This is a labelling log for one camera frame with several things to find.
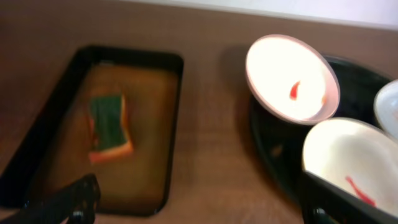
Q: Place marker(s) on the round black serving tray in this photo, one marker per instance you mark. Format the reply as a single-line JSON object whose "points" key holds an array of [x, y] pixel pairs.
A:
{"points": [[279, 144]]}

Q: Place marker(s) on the green orange scrub sponge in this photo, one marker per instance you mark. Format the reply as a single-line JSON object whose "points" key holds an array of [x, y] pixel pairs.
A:
{"points": [[109, 129]]}

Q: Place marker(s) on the black rectangular water tray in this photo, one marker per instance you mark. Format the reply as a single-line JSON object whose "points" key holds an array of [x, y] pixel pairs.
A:
{"points": [[55, 151]]}

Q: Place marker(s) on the white plate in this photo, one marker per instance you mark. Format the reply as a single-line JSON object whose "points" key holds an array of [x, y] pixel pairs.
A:
{"points": [[356, 157], [291, 80], [385, 108]]}

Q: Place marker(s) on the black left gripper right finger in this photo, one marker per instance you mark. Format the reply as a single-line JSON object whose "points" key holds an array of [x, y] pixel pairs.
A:
{"points": [[339, 205]]}

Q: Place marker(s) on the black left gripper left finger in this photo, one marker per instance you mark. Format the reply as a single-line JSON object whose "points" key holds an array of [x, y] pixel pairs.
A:
{"points": [[75, 203]]}

